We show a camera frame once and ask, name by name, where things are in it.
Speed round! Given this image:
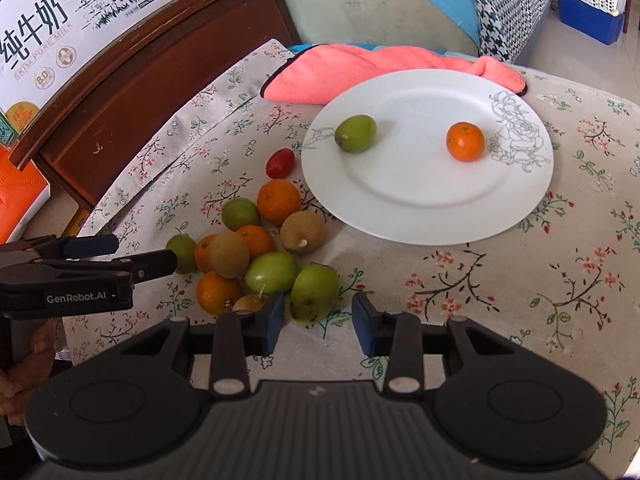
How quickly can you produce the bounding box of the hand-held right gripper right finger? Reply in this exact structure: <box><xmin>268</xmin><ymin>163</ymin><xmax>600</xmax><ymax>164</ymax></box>
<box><xmin>351</xmin><ymin>292</ymin><xmax>521</xmax><ymax>397</ymax></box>

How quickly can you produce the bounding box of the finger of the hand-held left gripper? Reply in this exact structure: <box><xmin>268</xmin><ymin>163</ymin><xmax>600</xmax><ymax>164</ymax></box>
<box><xmin>65</xmin><ymin>250</ymin><xmax>178</xmax><ymax>283</ymax></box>
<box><xmin>35</xmin><ymin>234</ymin><xmax>121</xmax><ymax>262</ymax></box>

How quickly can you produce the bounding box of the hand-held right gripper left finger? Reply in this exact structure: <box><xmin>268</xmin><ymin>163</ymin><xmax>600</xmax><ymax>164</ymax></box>
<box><xmin>120</xmin><ymin>292</ymin><xmax>286</xmax><ymax>397</ymax></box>

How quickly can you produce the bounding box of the brown longan front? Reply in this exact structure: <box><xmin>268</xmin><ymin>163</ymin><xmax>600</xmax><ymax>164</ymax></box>
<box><xmin>232</xmin><ymin>294</ymin><xmax>268</xmax><ymax>313</ymax></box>

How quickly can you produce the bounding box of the green jujube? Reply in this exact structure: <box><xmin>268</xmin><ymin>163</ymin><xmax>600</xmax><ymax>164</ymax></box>
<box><xmin>221</xmin><ymin>198</ymin><xmax>261</xmax><ymax>232</ymax></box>
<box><xmin>165</xmin><ymin>233</ymin><xmax>198</xmax><ymax>275</ymax></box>
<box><xmin>334</xmin><ymin>114</ymin><xmax>377</xmax><ymax>154</ymax></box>
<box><xmin>244</xmin><ymin>252</ymin><xmax>301</xmax><ymax>295</ymax></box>
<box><xmin>290</xmin><ymin>262</ymin><xmax>340</xmax><ymax>326</ymax></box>

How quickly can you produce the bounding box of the small orange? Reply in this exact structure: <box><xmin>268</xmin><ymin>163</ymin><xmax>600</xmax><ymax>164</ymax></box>
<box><xmin>235</xmin><ymin>224</ymin><xmax>275</xmax><ymax>261</ymax></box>
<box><xmin>195</xmin><ymin>270</ymin><xmax>244</xmax><ymax>317</ymax></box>
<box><xmin>194</xmin><ymin>234</ymin><xmax>218</xmax><ymax>275</ymax></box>
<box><xmin>446</xmin><ymin>121</ymin><xmax>486</xmax><ymax>162</ymax></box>
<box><xmin>257</xmin><ymin>179</ymin><xmax>302</xmax><ymax>226</ymax></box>

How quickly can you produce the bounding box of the small brown kiwi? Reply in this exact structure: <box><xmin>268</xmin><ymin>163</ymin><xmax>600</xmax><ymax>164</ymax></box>
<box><xmin>207</xmin><ymin>230</ymin><xmax>251</xmax><ymax>279</ymax></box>
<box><xmin>280</xmin><ymin>211</ymin><xmax>327</xmax><ymax>254</ymax></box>

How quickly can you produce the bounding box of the white plate with rose print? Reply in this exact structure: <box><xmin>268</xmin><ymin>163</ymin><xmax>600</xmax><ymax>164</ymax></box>
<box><xmin>300</xmin><ymin>69</ymin><xmax>555</xmax><ymax>247</ymax></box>

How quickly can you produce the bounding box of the red cherry tomato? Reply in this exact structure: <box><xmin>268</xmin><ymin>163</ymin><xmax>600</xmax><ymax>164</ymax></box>
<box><xmin>265</xmin><ymin>148</ymin><xmax>296</xmax><ymax>179</ymax></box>

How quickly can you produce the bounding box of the person's left hand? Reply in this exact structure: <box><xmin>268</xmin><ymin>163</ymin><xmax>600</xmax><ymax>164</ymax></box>
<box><xmin>0</xmin><ymin>320</ymin><xmax>57</xmax><ymax>417</ymax></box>

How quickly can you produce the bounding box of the orange and white box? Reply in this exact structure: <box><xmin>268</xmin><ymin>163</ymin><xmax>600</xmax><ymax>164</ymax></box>
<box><xmin>0</xmin><ymin>145</ymin><xmax>52</xmax><ymax>245</ymax></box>

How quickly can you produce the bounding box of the floral tablecloth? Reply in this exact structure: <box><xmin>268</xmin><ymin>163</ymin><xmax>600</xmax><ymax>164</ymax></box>
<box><xmin>62</xmin><ymin>37</ymin><xmax>640</xmax><ymax>461</ymax></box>

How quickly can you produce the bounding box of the brown wooden headboard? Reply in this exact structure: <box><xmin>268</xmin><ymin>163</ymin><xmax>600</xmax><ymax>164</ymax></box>
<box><xmin>7</xmin><ymin>0</ymin><xmax>301</xmax><ymax>213</ymax></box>

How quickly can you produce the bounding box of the white printed milk carton box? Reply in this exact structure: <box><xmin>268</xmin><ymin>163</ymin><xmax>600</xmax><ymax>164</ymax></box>
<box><xmin>0</xmin><ymin>0</ymin><xmax>196</xmax><ymax>148</ymax></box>

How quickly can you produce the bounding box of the pink towel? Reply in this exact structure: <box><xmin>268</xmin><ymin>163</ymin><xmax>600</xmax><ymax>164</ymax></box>
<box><xmin>260</xmin><ymin>44</ymin><xmax>528</xmax><ymax>106</ymax></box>

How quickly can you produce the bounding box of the grey-green sofa cushion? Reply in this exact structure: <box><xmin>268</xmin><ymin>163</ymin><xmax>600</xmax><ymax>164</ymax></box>
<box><xmin>277</xmin><ymin>0</ymin><xmax>481</xmax><ymax>56</ymax></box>

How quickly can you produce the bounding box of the houndstooth sofa cover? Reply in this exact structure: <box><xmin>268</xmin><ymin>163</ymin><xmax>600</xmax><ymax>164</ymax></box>
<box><xmin>470</xmin><ymin>0</ymin><xmax>561</xmax><ymax>63</ymax></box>

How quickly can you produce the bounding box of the blue plastic bin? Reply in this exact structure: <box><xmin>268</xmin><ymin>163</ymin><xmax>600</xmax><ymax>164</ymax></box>
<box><xmin>554</xmin><ymin>0</ymin><xmax>626</xmax><ymax>46</ymax></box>

